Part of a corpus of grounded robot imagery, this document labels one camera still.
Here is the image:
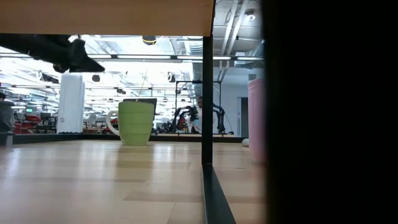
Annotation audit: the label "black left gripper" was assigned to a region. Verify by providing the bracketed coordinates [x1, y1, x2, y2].
[30, 34, 106, 74]

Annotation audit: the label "green mug white handle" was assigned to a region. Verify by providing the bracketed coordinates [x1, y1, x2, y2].
[106, 101, 155, 146]

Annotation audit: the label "pink plastic mug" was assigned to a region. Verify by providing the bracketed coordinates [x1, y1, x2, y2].
[248, 78, 267, 165]

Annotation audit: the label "wooden shelf black legs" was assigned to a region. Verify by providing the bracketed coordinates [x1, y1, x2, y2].
[0, 0, 237, 224]

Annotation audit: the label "white building pillar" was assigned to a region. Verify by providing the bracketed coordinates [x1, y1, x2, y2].
[56, 73, 86, 134]

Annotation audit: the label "red tool cart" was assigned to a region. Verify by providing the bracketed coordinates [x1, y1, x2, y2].
[13, 114, 43, 134]

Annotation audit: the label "person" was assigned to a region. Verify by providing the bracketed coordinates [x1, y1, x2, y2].
[193, 96, 203, 134]
[0, 91, 15, 133]

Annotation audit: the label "black metal robot stand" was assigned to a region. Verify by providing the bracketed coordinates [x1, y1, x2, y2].
[175, 80, 223, 135]

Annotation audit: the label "grey door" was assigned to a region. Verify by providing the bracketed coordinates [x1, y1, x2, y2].
[240, 96, 249, 138]

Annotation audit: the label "black metal table frame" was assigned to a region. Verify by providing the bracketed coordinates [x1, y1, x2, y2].
[0, 132, 246, 147]

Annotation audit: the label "black upright post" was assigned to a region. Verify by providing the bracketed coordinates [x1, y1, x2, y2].
[260, 0, 398, 224]

